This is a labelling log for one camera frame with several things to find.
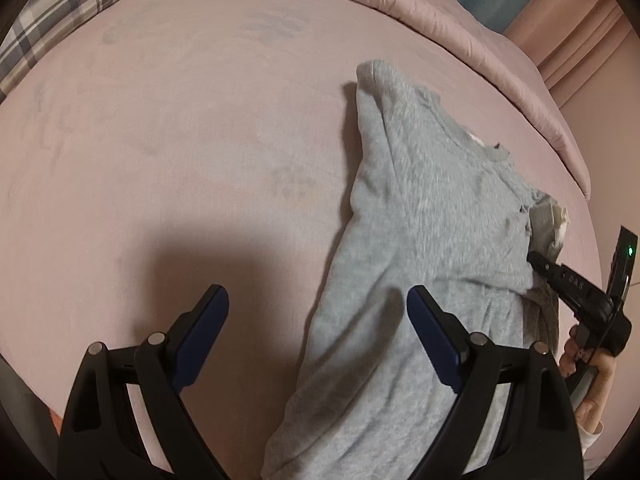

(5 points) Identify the plaid pillow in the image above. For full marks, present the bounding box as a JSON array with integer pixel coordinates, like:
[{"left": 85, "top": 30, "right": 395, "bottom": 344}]
[{"left": 0, "top": 0, "right": 188, "bottom": 101}]

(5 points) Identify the pink bed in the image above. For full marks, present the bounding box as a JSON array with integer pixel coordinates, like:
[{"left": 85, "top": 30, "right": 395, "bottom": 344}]
[{"left": 0, "top": 0, "right": 601, "bottom": 480}]

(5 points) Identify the person's right hand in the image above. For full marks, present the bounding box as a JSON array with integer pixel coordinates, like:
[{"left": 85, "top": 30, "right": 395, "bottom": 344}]
[{"left": 559, "top": 325, "right": 616, "bottom": 430}]

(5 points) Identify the pink curtain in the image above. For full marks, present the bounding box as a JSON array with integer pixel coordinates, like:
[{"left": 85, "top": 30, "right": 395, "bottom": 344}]
[{"left": 505, "top": 0, "right": 640, "bottom": 106}]

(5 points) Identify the pink folded comforter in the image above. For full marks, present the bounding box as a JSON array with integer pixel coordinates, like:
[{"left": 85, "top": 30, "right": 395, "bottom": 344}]
[{"left": 187, "top": 0, "right": 591, "bottom": 201}]

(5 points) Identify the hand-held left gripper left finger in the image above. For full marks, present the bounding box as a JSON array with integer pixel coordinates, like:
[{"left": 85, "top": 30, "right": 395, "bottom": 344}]
[{"left": 56, "top": 284, "right": 231, "bottom": 480}]

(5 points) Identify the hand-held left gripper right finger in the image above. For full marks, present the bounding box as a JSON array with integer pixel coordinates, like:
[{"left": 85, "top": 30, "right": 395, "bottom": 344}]
[{"left": 406, "top": 285, "right": 586, "bottom": 480}]

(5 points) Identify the grey printed sweatshirt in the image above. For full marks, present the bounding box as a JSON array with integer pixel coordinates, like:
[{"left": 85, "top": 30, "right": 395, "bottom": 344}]
[{"left": 260, "top": 59, "right": 571, "bottom": 480}]

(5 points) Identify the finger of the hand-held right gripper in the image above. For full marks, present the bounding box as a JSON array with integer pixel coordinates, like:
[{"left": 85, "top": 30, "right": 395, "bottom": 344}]
[{"left": 527, "top": 251, "right": 614, "bottom": 324}]

